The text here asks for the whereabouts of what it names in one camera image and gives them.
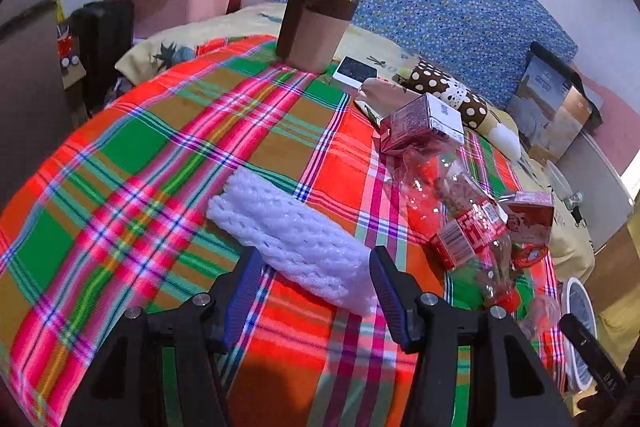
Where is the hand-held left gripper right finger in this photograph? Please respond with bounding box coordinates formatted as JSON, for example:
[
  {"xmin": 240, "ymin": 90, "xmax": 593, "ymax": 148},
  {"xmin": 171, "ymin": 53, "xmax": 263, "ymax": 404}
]
[{"xmin": 369, "ymin": 246, "xmax": 576, "ymax": 427}]

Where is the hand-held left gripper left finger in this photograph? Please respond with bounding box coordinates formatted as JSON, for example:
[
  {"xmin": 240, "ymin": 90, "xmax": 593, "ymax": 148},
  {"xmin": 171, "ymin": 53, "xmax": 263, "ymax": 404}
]
[{"xmin": 60, "ymin": 247, "xmax": 266, "ymax": 427}]

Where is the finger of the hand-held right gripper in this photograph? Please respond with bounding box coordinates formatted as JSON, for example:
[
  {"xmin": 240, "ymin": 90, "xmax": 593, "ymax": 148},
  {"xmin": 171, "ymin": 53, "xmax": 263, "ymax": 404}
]
[{"xmin": 559, "ymin": 314, "xmax": 603, "ymax": 370}]

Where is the white trash bin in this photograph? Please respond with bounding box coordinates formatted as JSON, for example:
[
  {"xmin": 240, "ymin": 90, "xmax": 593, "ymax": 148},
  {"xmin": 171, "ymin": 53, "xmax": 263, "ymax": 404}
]
[{"xmin": 557, "ymin": 277, "xmax": 598, "ymax": 393}]

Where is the white foam net sleeve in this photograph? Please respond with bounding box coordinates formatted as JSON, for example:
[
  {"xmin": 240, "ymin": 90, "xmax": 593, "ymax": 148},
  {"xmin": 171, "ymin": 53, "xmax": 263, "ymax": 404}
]
[{"xmin": 206, "ymin": 170, "xmax": 379, "ymax": 318}]

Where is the red milk carton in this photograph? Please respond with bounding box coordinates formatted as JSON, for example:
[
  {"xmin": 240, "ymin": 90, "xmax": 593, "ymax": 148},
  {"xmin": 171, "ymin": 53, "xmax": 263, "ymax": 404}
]
[{"xmin": 500, "ymin": 191, "xmax": 556, "ymax": 270}]

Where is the brown snack wrapper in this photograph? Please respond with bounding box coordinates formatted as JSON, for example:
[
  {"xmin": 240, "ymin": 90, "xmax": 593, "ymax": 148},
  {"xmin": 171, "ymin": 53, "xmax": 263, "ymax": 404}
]
[{"xmin": 354, "ymin": 77, "xmax": 423, "ymax": 128}]

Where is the clear plastic wrapper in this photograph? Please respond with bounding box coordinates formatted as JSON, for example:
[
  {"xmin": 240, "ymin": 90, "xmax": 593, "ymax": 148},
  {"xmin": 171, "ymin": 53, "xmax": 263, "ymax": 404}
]
[{"xmin": 517, "ymin": 294, "xmax": 563, "ymax": 353}]

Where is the yellow curtain cloth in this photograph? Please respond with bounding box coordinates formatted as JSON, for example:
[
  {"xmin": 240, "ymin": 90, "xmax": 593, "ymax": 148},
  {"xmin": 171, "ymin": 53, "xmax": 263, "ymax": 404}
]
[{"xmin": 597, "ymin": 297, "xmax": 640, "ymax": 358}]

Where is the wooden board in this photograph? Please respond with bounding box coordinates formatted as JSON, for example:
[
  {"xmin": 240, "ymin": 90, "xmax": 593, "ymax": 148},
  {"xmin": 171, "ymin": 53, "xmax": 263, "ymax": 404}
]
[{"xmin": 590, "ymin": 222, "xmax": 640, "ymax": 308}]

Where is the clear bottle with red label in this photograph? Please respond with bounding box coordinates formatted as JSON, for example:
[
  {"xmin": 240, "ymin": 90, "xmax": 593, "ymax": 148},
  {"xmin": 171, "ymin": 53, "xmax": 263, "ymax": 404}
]
[{"xmin": 395, "ymin": 147, "xmax": 523, "ymax": 313}]

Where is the clear plastic bowl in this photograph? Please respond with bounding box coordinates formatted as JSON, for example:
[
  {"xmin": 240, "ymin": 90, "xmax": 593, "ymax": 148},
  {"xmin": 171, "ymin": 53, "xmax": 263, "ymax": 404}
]
[{"xmin": 545, "ymin": 159, "xmax": 573, "ymax": 202}]

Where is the white fridge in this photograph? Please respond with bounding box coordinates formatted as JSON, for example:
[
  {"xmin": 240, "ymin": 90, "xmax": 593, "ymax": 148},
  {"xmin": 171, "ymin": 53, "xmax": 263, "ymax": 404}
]
[{"xmin": 555, "ymin": 127, "xmax": 636, "ymax": 253}]

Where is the plaid blanket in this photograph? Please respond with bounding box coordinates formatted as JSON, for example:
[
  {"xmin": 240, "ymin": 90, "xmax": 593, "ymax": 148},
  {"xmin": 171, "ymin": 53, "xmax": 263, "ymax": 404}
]
[{"xmin": 0, "ymin": 34, "xmax": 568, "ymax": 427}]

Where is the purple milk drink carton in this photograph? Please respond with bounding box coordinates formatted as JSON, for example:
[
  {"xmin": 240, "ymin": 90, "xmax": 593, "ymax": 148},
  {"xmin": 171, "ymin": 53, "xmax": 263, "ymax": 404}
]
[{"xmin": 378, "ymin": 93, "xmax": 465, "ymax": 156}]

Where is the brown polka dot pillow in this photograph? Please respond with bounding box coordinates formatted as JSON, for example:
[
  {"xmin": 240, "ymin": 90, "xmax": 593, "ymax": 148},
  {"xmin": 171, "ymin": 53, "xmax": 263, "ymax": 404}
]
[{"xmin": 400, "ymin": 59, "xmax": 522, "ymax": 158}]

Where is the printed gift box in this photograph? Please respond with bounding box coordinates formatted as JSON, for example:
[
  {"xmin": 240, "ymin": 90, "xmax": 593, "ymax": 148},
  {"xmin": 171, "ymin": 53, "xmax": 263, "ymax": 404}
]
[{"xmin": 505, "ymin": 41, "xmax": 603, "ymax": 162}]

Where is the brown cup with dark lid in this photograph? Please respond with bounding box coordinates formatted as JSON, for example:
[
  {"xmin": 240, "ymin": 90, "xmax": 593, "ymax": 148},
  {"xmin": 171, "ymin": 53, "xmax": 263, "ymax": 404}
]
[{"xmin": 275, "ymin": 0, "xmax": 362, "ymax": 75}]

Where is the black suitcase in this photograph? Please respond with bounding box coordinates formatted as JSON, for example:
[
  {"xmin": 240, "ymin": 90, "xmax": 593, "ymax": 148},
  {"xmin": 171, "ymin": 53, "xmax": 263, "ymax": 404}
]
[{"xmin": 70, "ymin": 0, "xmax": 135, "ymax": 108}]

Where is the brown wooden cabinet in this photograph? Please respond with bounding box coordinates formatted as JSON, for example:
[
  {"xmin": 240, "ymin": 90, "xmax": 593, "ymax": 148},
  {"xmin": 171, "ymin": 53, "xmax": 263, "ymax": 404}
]
[{"xmin": 0, "ymin": 0, "xmax": 88, "ymax": 202}]

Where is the pink storage box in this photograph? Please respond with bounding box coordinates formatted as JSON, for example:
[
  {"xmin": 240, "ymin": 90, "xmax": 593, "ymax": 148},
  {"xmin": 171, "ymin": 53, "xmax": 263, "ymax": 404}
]
[{"xmin": 111, "ymin": 0, "xmax": 242, "ymax": 38}]

